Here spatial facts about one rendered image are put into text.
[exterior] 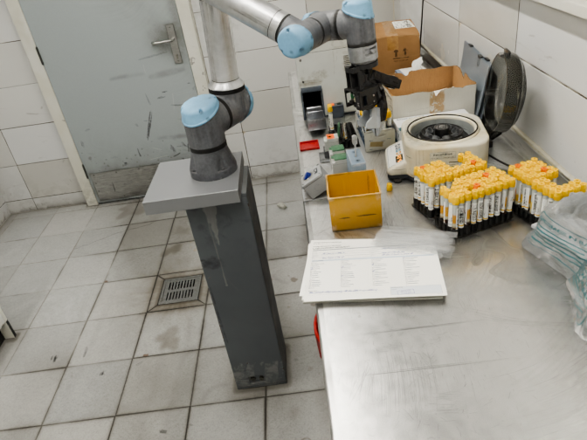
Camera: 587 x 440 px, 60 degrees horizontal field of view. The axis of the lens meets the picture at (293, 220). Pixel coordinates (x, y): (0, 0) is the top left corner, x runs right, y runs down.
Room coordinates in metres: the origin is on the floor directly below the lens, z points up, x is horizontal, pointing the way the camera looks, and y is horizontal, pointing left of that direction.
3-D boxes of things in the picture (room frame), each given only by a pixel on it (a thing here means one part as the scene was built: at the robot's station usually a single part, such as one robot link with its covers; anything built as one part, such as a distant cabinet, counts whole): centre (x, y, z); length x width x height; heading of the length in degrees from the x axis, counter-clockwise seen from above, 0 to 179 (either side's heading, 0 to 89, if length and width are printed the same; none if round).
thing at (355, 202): (1.16, -0.16, 0.93); 0.13 x 0.13 x 0.10; 84
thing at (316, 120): (1.85, -0.14, 0.92); 0.21 x 0.07 x 0.05; 178
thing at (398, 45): (2.42, -0.58, 0.97); 0.31 x 0.23 x 0.18; 171
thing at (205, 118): (1.51, 0.22, 1.08); 0.13 x 0.12 x 0.14; 145
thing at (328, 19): (1.38, -0.15, 1.32); 0.11 x 0.11 x 0.08; 55
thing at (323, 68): (2.04, -0.25, 1.03); 0.31 x 0.27 x 0.30; 178
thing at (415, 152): (1.37, -0.45, 0.94); 0.30 x 0.24 x 0.12; 79
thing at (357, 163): (1.32, -0.20, 0.92); 0.10 x 0.07 x 0.10; 179
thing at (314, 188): (1.31, -0.10, 0.92); 0.13 x 0.07 x 0.08; 88
